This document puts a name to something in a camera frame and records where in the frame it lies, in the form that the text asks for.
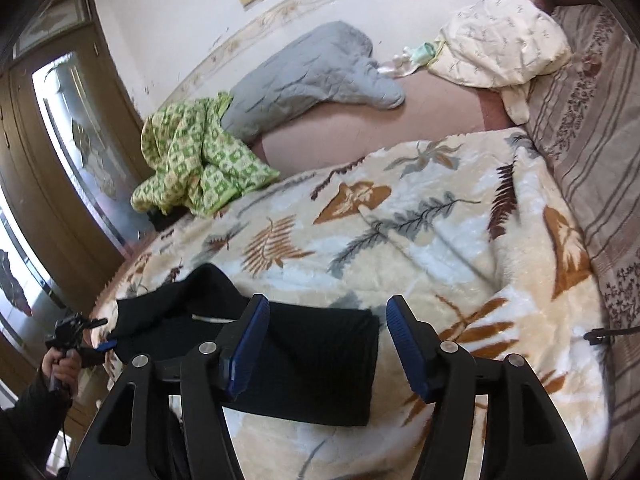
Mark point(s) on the leaf print fleece blanket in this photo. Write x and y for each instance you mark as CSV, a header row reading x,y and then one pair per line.
x,y
400,240

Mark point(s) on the small green cloth item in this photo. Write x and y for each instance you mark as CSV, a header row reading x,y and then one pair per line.
x,y
422,51

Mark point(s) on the cream printed quilt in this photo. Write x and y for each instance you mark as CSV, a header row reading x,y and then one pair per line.
x,y
500,45

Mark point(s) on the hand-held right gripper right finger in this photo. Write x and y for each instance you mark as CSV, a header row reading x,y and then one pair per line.
x,y
407,345

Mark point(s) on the black pants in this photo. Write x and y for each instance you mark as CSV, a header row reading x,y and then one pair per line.
x,y
320,355

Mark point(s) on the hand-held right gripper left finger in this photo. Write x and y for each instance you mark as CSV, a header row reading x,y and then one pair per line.
x,y
244,345

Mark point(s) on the pink quilted mattress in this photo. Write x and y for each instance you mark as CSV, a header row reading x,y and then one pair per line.
x,y
400,130

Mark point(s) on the striped floral bed sheet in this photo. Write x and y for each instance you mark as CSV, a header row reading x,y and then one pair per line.
x,y
590,135

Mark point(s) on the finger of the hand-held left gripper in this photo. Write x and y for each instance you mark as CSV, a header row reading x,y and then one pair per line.
x,y
106,345

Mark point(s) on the person's left forearm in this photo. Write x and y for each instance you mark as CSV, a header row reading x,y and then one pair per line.
x,y
27,425

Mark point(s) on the grey quilted blanket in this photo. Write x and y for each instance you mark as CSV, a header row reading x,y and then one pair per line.
x,y
310,75

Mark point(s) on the person's left hand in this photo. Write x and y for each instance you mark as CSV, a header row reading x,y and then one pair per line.
x,y
62,367

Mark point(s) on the small white pink cloth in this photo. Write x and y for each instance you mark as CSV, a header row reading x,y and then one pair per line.
x,y
392,66

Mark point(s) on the green checked quilt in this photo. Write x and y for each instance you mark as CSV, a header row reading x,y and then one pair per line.
x,y
200,160

